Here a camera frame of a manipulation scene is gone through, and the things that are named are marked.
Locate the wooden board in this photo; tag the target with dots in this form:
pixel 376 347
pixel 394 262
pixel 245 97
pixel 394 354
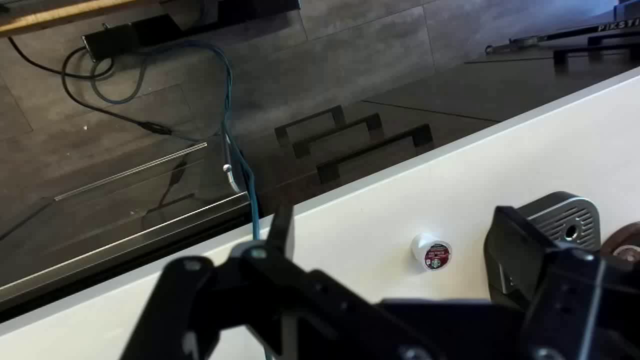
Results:
pixel 53 17

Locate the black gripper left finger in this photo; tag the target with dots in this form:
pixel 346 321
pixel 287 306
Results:
pixel 201 301

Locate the silver metal rail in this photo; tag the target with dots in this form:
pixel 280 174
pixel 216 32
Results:
pixel 127 240
pixel 131 171

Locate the black power strip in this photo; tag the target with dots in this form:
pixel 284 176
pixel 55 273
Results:
pixel 127 36

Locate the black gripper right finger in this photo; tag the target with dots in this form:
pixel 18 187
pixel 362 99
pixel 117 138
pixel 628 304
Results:
pixel 533 266

